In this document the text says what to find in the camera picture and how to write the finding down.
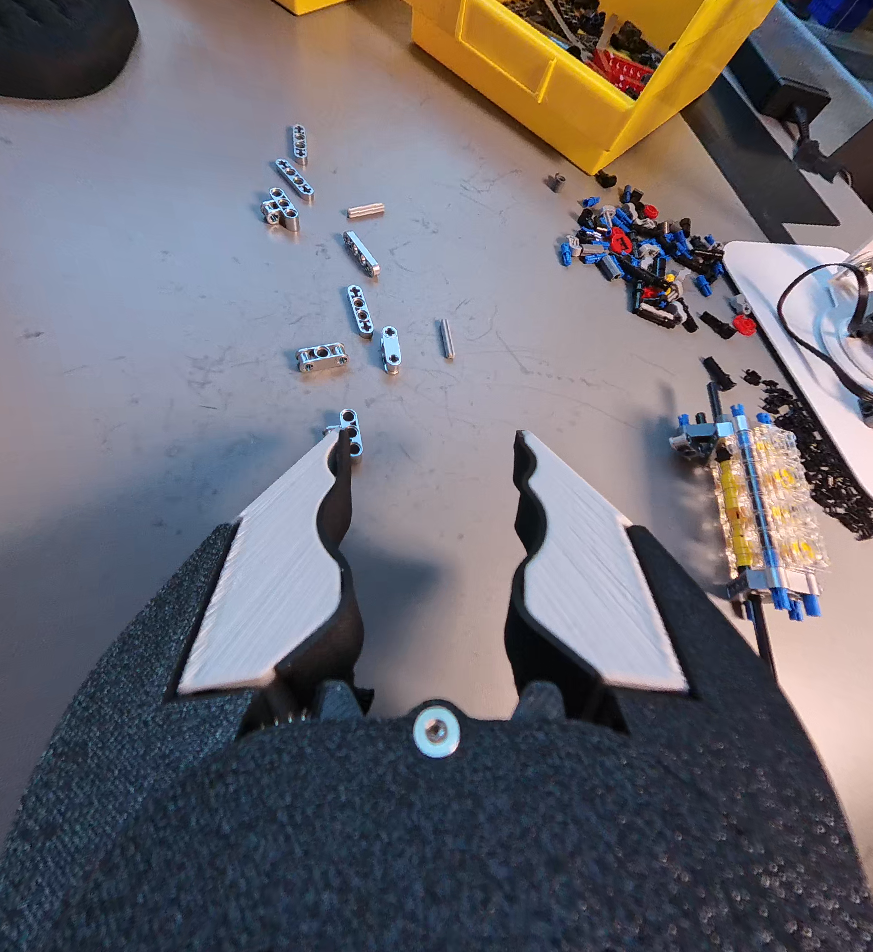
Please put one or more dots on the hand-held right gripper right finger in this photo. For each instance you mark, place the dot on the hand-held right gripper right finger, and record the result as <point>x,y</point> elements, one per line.
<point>600,595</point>

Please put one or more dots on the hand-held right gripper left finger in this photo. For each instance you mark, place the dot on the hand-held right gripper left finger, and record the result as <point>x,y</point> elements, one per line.
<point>265,595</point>

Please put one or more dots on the clear brick engine assembly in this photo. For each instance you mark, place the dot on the clear brick engine assembly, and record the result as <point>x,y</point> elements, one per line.
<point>764,506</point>

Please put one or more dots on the pile of mixed brick parts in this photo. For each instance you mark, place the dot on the pile of mixed brick parts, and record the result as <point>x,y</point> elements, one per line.
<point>645,253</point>

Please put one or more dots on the silver three-hole beam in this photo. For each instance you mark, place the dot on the silver three-hole beam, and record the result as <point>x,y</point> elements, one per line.
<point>280,208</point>

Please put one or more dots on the yellow plastic bin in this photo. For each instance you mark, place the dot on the yellow plastic bin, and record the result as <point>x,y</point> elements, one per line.
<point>496,67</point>
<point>310,6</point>

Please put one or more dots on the grey desk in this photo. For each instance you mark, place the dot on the grey desk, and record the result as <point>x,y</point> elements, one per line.
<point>109,297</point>

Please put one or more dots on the single black connector pin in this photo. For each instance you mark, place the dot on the single black connector pin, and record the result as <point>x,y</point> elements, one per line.
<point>718,372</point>

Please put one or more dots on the pile of black pins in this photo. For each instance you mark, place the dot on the pile of black pins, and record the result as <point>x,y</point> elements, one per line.
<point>831,468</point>

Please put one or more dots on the short thin silver liftarm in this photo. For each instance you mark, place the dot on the short thin silver liftarm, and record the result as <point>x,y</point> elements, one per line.
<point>390,349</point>

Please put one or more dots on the short silver axle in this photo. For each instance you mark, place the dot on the short silver axle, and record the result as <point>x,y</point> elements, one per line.
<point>366,210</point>

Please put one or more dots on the black power adapter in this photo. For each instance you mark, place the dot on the black power adapter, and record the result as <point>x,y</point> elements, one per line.
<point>793,93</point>

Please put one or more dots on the pile of black brick parts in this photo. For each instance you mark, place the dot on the pile of black brick parts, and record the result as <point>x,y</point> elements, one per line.
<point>600,44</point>

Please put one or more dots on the black round cushion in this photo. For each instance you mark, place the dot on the black round cushion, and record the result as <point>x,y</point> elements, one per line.
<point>42,44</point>

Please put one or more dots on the shelf of coloured bins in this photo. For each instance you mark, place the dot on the shelf of coloured bins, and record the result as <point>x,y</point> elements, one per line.
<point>842,11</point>

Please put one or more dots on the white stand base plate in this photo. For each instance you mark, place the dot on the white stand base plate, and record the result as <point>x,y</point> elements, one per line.
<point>764,275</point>

